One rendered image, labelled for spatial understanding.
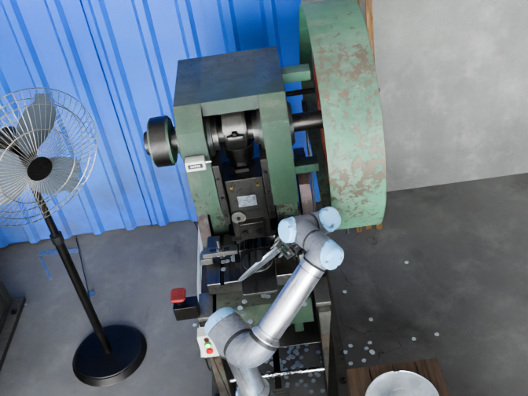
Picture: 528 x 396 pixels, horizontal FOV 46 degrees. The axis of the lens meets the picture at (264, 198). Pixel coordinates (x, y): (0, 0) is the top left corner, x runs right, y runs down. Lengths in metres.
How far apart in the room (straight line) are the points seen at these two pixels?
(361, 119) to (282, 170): 0.47
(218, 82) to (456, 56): 1.74
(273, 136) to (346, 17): 0.46
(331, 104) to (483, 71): 1.97
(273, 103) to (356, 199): 0.44
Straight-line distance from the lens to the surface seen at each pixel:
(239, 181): 2.35
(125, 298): 3.71
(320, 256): 1.79
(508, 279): 3.59
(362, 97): 1.94
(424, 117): 3.83
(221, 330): 1.95
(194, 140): 2.20
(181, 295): 2.54
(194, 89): 2.29
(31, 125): 2.43
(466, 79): 3.78
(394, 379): 2.67
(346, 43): 2.01
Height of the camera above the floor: 2.56
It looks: 38 degrees down
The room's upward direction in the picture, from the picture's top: 9 degrees counter-clockwise
